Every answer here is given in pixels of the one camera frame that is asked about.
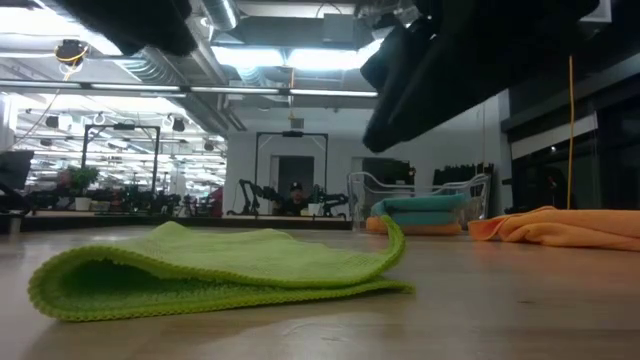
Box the black gantry frame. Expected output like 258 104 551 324
81 123 162 201
253 130 330 217

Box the blue microfiber towel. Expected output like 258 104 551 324
370 193 470 227

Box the green microfiber towel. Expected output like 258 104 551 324
27 214 416 323

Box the person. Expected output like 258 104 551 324
279 181 312 217

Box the black monitor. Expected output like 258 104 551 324
0 149 35 192

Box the potted green plant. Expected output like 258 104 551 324
63 166 101 212

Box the clear plastic bin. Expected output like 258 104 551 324
346 171 493 233

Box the long light bar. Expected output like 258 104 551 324
0 78 380 100

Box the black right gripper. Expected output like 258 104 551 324
359 0 601 154

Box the orange microfiber towel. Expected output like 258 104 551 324
468 205 640 253
365 215 464 237

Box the black round ceiling device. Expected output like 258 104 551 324
53 38 90 67

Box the silver ceiling duct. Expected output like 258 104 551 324
199 0 242 32

